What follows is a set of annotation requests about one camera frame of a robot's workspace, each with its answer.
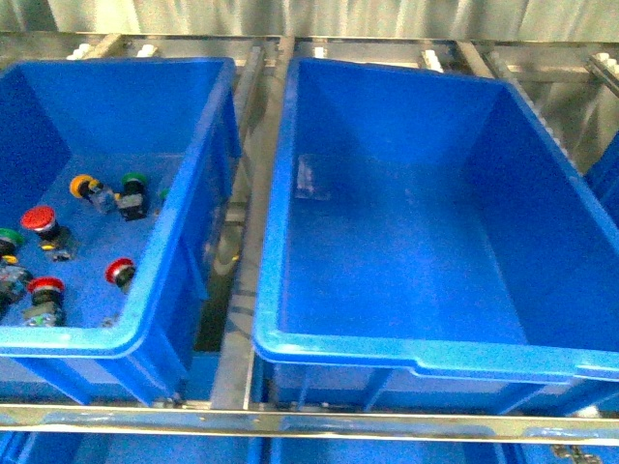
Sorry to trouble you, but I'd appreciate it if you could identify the yellow mushroom push button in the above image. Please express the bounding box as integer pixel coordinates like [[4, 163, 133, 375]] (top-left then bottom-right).
[[69, 174, 117, 215]]

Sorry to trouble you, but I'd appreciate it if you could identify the left blue bin with buttons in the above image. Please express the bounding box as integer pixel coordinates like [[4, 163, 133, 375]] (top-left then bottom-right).
[[1, 58, 241, 405]]

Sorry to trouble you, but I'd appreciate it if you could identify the empty middle blue bin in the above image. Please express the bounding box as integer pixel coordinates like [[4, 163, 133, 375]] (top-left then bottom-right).
[[252, 58, 618, 416]]

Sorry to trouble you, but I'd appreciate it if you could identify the green button top left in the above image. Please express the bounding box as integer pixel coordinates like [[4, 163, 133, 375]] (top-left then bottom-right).
[[116, 172, 148, 221]]

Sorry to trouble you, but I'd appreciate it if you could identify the red button lying centre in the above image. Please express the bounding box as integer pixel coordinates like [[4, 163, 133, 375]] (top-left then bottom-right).
[[104, 257, 135, 294]]

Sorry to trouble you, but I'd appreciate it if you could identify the lower blue bin right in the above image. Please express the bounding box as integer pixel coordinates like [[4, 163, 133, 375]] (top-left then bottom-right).
[[267, 438, 524, 463]]

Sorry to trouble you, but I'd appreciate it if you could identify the long white roller track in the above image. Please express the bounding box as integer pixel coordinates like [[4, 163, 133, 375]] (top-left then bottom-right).
[[483, 45, 590, 173]]

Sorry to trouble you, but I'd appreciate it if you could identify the red button upright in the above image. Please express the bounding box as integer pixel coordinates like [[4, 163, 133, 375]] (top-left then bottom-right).
[[20, 205, 77, 262]]

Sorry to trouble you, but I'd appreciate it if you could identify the red button lower middle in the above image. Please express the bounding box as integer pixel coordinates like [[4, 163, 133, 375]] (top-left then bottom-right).
[[22, 275, 65, 328]]

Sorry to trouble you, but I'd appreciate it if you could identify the green button left upper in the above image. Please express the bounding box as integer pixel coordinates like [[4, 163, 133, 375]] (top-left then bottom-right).
[[0, 228, 25, 265]]

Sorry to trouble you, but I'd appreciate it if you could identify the lower blue bin middle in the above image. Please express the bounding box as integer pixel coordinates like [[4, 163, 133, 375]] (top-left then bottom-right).
[[1, 431, 262, 463]]

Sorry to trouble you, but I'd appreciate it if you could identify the metal rack frame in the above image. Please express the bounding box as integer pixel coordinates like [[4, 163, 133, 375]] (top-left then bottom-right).
[[1, 32, 618, 446]]

